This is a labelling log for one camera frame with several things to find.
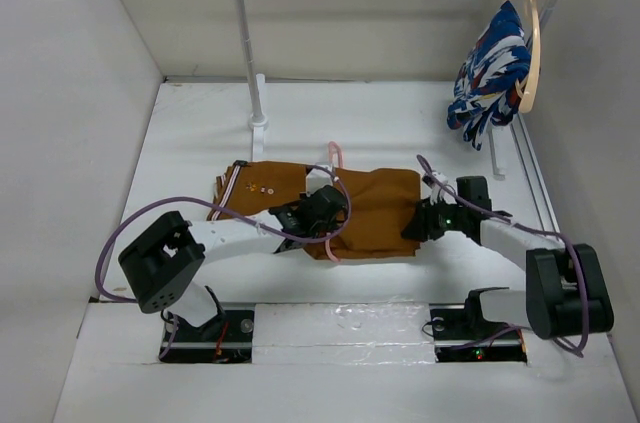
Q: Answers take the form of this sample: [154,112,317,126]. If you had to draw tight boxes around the brown trousers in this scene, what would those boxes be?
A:
[207,159,422,263]

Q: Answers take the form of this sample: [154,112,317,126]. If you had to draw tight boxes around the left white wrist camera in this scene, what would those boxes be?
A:
[305,166,333,194]

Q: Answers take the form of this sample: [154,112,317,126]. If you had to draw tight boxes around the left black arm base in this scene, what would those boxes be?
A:
[159,306,255,364]

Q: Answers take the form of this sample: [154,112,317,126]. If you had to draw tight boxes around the pink plastic hanger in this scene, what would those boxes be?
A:
[323,141,347,263]

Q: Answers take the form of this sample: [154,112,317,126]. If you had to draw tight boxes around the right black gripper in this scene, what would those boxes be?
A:
[400,193,468,241]

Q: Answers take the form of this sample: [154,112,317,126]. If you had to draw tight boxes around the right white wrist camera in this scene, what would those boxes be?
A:
[422,172,454,202]

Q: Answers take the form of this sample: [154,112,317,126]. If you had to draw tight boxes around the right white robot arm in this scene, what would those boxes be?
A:
[402,175,614,347]

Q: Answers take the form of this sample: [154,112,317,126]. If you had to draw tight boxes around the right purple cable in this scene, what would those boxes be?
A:
[415,153,601,359]

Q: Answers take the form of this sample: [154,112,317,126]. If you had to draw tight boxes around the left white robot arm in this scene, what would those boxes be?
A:
[118,185,350,341]

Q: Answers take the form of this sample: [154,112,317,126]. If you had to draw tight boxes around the aluminium rail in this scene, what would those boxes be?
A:
[489,115,561,233]

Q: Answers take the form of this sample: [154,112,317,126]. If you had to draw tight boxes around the blue patterned garment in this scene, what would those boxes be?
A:
[446,0,532,151]

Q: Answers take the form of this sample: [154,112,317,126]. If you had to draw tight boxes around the beige wooden hanger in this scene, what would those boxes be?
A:
[515,0,545,114]

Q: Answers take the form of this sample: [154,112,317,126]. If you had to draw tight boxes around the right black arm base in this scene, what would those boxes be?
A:
[421,287,528,364]

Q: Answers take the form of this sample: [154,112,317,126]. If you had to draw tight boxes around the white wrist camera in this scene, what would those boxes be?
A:
[305,166,333,194]
[422,172,454,202]

